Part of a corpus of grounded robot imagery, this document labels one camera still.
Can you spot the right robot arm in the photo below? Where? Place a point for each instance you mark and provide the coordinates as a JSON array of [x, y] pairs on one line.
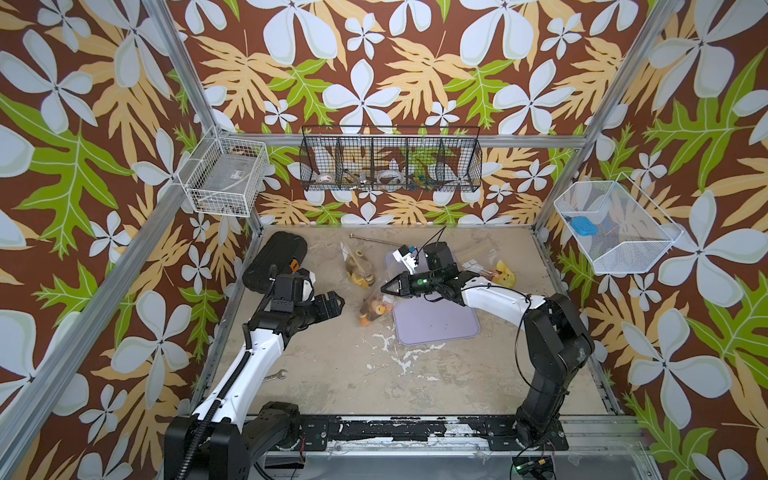
[[558, 343]]

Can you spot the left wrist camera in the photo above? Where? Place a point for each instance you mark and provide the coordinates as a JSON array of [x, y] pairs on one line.
[[308, 284]]

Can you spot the lavender plastic tray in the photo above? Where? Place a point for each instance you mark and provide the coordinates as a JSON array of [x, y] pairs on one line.
[[419, 321]]

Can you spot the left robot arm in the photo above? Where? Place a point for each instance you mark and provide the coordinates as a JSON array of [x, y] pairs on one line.
[[217, 441]]

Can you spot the small metal wrench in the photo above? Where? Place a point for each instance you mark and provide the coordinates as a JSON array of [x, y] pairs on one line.
[[280, 375]]

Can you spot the blue object in basket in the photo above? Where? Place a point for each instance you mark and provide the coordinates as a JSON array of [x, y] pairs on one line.
[[583, 226]]

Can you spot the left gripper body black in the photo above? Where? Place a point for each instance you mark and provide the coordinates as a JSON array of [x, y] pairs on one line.
[[306, 313]]

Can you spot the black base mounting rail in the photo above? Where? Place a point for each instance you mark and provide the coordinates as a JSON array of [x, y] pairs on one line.
[[316, 432]]

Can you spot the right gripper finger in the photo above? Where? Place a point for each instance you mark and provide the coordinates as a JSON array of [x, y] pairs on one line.
[[398, 292], [402, 280]]

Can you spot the black wire basket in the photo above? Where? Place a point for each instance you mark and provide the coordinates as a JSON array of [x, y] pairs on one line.
[[390, 158]]

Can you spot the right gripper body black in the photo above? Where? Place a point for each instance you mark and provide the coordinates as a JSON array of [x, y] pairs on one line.
[[426, 283]]

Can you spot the black hard case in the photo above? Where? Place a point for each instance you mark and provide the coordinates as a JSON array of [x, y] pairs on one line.
[[283, 253]]

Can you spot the ziploc bag with brown items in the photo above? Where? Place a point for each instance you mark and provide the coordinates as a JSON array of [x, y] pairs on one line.
[[358, 268]]

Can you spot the ziploc bag right with yellow toy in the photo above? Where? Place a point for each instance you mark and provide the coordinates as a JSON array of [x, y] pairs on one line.
[[490, 267]]

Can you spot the ziploc bag with yellow cookies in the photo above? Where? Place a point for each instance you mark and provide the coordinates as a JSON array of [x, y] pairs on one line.
[[375, 305]]

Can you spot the white mesh basket right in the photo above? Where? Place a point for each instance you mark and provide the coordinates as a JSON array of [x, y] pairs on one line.
[[634, 231]]

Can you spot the metal rod tool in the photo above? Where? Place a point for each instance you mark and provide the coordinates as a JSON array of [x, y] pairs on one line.
[[377, 241]]

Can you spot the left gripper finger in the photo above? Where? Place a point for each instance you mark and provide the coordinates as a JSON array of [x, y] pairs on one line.
[[329, 302], [328, 311]]

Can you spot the white wire basket left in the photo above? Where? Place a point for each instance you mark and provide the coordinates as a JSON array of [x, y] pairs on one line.
[[223, 174]]

